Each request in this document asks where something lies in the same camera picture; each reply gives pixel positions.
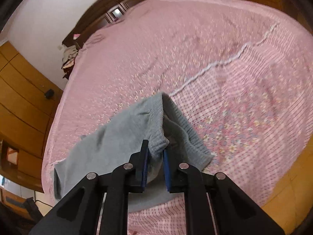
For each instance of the dark wooden headboard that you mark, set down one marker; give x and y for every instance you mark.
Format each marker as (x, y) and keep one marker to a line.
(97, 17)

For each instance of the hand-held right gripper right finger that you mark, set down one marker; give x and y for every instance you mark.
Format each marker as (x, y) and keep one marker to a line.
(167, 172)

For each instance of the small black device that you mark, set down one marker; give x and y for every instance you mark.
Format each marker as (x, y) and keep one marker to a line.
(49, 94)

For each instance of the grey towel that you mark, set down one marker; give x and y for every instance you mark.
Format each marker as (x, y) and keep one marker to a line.
(110, 137)

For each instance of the wooden wardrobe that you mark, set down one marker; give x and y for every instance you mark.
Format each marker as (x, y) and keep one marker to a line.
(19, 90)

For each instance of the small pink item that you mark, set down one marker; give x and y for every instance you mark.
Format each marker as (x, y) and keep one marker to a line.
(76, 36)

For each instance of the pile of clothes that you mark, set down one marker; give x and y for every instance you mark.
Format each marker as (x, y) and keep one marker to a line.
(69, 58)

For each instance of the pink floral bedspread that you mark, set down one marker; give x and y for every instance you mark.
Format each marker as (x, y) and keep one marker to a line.
(195, 53)

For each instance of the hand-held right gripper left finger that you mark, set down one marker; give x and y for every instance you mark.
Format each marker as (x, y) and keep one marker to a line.
(144, 167)

